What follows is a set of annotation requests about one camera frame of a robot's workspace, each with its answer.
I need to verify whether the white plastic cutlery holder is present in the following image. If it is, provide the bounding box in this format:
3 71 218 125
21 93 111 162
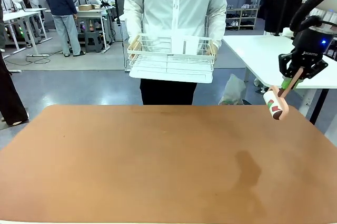
171 35 200 56

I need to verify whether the white desk with box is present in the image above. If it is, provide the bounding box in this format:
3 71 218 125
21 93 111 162
45 7 112 51

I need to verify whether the white background desk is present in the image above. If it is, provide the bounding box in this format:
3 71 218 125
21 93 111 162
2 7 53 59

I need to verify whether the hanging black coat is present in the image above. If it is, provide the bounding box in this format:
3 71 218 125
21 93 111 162
259 0 308 34

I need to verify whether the person's right forearm white sleeve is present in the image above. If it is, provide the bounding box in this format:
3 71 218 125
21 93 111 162
123 2 144 48

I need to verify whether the white side table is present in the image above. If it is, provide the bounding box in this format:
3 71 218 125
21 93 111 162
222 34 337 125

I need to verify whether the grey plastic step stool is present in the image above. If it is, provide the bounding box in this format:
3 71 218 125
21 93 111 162
84 31 104 53

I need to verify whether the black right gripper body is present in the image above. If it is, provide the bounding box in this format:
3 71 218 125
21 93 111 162
290 29 335 69

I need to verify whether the black tripod pole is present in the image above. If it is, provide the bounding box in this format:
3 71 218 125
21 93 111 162
110 0 127 72

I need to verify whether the clear plastic bag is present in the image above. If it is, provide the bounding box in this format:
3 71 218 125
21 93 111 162
218 73 247 106

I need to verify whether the person in navy jacket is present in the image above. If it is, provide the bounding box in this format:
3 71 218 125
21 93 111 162
42 0 87 58

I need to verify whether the person in white jacket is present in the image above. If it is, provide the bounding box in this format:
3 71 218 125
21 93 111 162
123 0 228 106

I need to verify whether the person's right hand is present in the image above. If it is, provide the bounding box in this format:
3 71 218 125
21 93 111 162
130 35 142 51

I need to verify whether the person's left forearm white sleeve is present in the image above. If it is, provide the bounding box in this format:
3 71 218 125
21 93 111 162
207 2 228 50

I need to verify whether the black right arm cable sleeve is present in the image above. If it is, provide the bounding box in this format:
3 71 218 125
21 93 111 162
289 0 337 33

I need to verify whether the wooden shoe rack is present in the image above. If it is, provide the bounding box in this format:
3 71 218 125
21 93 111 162
225 7 259 31

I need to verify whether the white wire dish rack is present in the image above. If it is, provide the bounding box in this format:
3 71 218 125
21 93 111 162
127 33 217 84

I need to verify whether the cardboard box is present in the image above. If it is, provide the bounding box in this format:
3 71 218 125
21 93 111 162
77 4 101 12

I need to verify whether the person in black clothing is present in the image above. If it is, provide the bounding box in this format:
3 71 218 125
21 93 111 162
0 0 30 126

